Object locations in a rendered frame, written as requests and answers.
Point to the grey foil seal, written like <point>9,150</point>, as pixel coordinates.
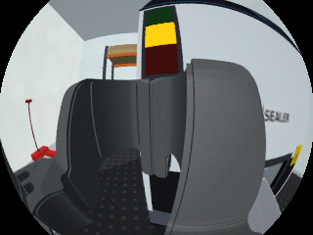
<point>265,210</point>

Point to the black perforated breadboard table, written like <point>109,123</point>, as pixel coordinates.
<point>122,208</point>

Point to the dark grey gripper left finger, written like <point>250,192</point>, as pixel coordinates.
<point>98,118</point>

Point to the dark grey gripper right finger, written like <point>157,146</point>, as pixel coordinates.
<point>216,108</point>

